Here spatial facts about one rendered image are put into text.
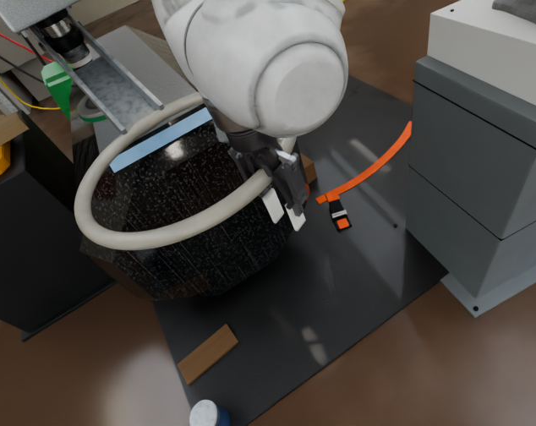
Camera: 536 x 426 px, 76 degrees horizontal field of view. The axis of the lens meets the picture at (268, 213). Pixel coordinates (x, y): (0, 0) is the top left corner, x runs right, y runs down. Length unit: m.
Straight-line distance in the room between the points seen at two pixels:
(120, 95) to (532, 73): 0.98
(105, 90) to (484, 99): 0.97
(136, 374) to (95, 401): 0.19
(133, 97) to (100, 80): 0.13
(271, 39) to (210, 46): 0.06
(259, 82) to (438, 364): 1.27
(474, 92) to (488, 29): 0.13
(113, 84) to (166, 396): 1.16
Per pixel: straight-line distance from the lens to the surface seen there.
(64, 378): 1.92
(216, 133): 1.05
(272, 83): 0.25
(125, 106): 1.04
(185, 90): 1.19
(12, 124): 1.73
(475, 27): 0.99
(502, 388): 1.43
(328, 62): 0.26
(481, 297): 1.52
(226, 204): 0.54
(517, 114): 0.93
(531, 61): 0.92
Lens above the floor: 1.35
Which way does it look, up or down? 48 degrees down
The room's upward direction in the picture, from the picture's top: 23 degrees counter-clockwise
